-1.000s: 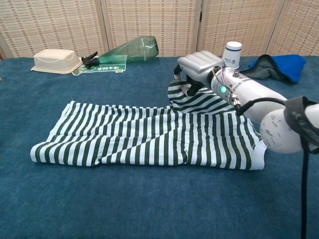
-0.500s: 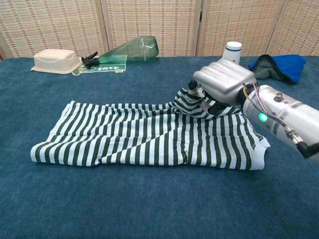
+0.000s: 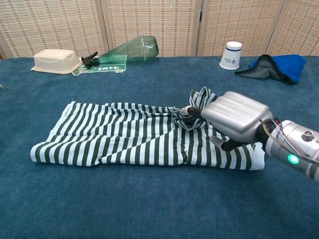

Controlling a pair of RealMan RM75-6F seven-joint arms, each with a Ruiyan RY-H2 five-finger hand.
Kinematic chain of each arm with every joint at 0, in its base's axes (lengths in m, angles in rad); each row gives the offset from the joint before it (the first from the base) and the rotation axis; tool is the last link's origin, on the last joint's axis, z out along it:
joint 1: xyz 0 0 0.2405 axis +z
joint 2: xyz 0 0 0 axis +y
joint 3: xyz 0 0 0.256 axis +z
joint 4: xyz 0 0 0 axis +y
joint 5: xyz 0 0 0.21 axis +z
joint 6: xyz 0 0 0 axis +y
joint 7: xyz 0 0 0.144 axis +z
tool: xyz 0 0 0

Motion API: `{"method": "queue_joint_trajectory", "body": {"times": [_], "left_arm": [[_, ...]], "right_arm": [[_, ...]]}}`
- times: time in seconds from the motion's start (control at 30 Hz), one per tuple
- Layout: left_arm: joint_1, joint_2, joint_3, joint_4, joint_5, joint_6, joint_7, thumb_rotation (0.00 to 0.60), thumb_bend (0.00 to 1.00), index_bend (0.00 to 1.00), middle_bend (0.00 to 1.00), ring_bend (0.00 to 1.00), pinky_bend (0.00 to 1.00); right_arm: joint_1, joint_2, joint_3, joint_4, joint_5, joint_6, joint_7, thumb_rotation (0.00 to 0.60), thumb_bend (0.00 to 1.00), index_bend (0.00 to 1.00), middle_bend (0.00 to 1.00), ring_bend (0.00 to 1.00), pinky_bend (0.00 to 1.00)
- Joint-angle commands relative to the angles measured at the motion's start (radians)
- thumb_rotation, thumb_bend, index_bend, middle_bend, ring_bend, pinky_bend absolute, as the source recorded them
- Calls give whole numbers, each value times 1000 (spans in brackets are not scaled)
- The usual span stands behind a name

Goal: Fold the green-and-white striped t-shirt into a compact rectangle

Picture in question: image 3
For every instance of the green printed card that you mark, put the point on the green printed card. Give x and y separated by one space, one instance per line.
107 68

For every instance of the blue and grey cloth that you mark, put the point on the blue and grey cloth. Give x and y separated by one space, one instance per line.
290 67

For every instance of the green white striped T-shirt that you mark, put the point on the green white striped T-shirt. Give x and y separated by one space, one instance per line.
112 134

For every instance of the green spray bottle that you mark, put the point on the green spray bottle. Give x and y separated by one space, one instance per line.
134 51

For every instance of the white paper cup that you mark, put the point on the white paper cup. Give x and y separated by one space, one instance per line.
230 56

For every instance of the beige plastic food container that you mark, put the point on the beige plastic food container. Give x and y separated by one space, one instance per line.
54 61

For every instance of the woven folding screen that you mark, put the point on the woven folding screen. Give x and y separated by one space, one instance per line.
149 25

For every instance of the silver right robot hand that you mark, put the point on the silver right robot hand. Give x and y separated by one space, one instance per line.
236 112

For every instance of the blue carpet table mat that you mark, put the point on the blue carpet table mat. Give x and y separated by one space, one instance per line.
124 206

